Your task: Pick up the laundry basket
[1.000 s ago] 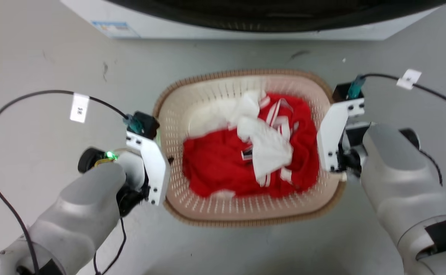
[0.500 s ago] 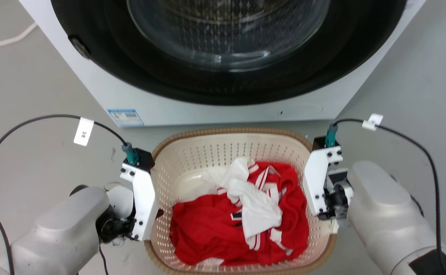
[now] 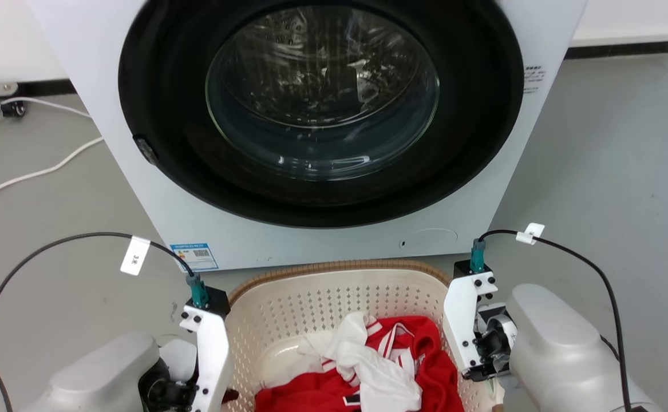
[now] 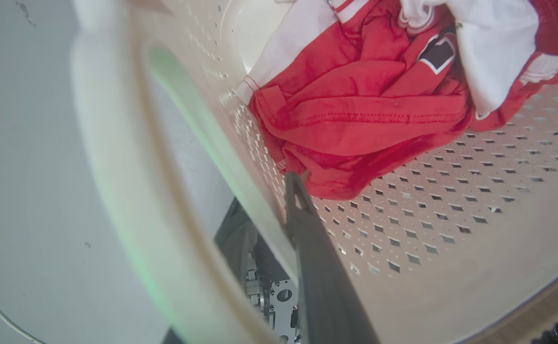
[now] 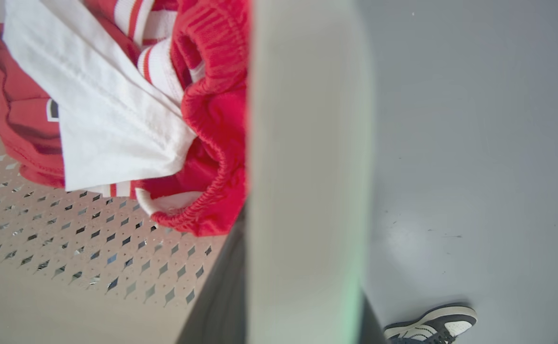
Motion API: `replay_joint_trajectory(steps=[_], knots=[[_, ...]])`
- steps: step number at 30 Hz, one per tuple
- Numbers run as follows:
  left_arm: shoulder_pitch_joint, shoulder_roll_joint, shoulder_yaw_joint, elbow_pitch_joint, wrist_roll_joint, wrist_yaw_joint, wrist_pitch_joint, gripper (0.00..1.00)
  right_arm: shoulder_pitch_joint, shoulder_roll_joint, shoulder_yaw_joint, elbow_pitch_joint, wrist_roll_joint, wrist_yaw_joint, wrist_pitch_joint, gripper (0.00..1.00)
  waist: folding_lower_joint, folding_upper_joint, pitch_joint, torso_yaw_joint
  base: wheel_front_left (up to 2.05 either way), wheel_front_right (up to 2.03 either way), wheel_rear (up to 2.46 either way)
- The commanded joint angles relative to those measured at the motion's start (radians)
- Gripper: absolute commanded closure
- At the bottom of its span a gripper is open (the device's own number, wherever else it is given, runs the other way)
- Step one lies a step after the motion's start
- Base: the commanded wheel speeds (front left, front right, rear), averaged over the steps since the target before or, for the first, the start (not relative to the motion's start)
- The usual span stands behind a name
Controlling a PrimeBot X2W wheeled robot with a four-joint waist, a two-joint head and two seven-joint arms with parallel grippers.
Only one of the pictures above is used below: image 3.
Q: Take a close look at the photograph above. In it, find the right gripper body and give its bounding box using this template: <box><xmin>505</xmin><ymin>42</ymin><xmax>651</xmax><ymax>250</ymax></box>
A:
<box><xmin>475</xmin><ymin>305</ymin><xmax>519</xmax><ymax>382</ymax></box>

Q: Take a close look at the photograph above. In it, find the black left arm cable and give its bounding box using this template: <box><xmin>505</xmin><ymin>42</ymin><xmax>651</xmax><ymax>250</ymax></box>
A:
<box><xmin>0</xmin><ymin>232</ymin><xmax>210</xmax><ymax>412</ymax></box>

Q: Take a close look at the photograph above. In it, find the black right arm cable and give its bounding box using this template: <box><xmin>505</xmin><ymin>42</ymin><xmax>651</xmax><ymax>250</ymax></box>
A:
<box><xmin>470</xmin><ymin>229</ymin><xmax>647</xmax><ymax>412</ymax></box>

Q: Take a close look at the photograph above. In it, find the cream perforated laundry basket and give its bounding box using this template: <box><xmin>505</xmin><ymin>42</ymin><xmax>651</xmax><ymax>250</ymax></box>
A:
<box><xmin>223</xmin><ymin>259</ymin><xmax>507</xmax><ymax>412</ymax></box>

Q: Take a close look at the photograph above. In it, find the white front-load washing machine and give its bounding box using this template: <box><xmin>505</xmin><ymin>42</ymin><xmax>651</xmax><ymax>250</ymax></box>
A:
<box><xmin>26</xmin><ymin>0</ymin><xmax>588</xmax><ymax>271</ymax></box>

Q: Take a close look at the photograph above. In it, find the black round washer door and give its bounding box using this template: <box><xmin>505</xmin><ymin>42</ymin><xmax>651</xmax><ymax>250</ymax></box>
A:
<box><xmin>118</xmin><ymin>0</ymin><xmax>524</xmax><ymax>229</ymax></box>

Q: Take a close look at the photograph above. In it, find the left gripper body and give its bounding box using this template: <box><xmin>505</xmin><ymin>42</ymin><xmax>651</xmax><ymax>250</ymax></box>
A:
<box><xmin>139</xmin><ymin>358</ymin><xmax>200</xmax><ymax>412</ymax></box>

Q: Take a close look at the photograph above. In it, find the white paper cable tag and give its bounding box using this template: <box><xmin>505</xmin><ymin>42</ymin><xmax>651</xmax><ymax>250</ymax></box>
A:
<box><xmin>515</xmin><ymin>223</ymin><xmax>546</xmax><ymax>245</ymax></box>
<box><xmin>120</xmin><ymin>236</ymin><xmax>151</xmax><ymax>276</ymax></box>

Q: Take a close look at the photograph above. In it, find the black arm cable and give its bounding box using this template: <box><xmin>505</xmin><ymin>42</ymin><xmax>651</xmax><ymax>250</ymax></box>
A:
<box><xmin>0</xmin><ymin>232</ymin><xmax>210</xmax><ymax>412</ymax></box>
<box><xmin>470</xmin><ymin>229</ymin><xmax>647</xmax><ymax>412</ymax></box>

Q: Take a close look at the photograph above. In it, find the blue energy label sticker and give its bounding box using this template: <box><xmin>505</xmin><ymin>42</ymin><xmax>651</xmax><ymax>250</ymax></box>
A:
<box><xmin>170</xmin><ymin>243</ymin><xmax>219</xmax><ymax>271</ymax></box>

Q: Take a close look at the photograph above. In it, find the white floor cable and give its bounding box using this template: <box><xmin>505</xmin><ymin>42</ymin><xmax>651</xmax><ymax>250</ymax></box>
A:
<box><xmin>0</xmin><ymin>96</ymin><xmax>92</xmax><ymax>144</ymax></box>
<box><xmin>0</xmin><ymin>136</ymin><xmax>105</xmax><ymax>207</ymax></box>

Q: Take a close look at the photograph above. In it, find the red garment with white stripes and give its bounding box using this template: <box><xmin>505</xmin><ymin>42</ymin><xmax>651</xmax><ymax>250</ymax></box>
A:
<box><xmin>254</xmin><ymin>315</ymin><xmax>465</xmax><ymax>412</ymax></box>

